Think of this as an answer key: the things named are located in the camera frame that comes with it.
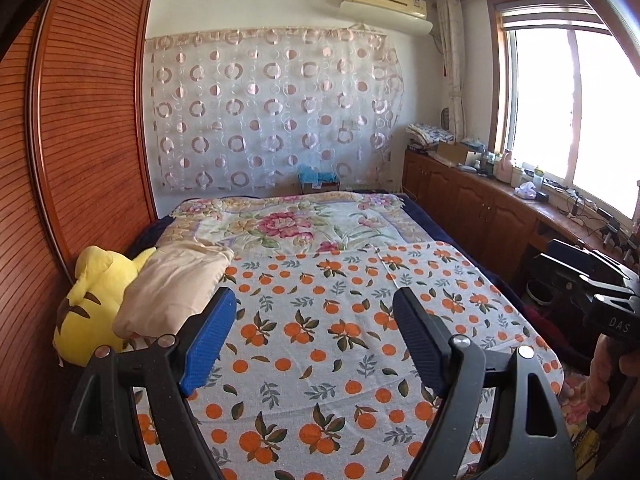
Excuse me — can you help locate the long wooden cabinet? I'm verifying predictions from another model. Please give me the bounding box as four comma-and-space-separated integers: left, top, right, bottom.
402, 151, 624, 285

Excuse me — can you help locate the circle pattern sheer curtain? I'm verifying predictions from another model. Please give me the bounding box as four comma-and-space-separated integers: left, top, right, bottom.
145, 26, 404, 193

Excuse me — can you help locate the folded cloth stack on cabinet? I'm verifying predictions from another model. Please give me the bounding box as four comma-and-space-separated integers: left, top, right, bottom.
406, 124, 454, 150

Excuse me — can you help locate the white tied window curtain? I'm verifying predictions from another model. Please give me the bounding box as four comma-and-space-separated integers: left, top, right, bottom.
436, 0, 465, 142

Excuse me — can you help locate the orange print bed blanket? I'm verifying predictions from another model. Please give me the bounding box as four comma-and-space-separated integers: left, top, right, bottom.
131, 239, 565, 480

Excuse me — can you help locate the beige printed t-shirt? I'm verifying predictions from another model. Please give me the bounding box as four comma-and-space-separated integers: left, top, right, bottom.
112, 240, 234, 339

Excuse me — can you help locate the floral pink bed blanket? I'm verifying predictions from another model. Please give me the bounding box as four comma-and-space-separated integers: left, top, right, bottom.
157, 191, 433, 256

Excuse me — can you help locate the blue object behind bed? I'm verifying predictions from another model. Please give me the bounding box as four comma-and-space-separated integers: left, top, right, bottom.
297, 166, 341, 194

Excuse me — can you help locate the wooden slatted wardrobe door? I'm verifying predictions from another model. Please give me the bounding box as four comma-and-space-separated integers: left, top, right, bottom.
1, 0, 156, 470

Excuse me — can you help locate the person's right hand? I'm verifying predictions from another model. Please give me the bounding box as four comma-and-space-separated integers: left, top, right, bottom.
587, 335, 640, 413

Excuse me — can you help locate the wall air conditioner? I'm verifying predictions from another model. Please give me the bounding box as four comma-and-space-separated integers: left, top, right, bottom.
338, 0, 433, 36

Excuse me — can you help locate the yellow Pikachu plush toy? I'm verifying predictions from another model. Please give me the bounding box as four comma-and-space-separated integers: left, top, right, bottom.
52, 246, 155, 366

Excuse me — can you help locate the cardboard box on cabinet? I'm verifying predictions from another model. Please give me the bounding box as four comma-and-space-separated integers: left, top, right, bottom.
436, 143, 476, 166

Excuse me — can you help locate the window with wooden frame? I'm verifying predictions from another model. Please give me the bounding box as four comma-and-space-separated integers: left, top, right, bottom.
487, 0, 639, 220

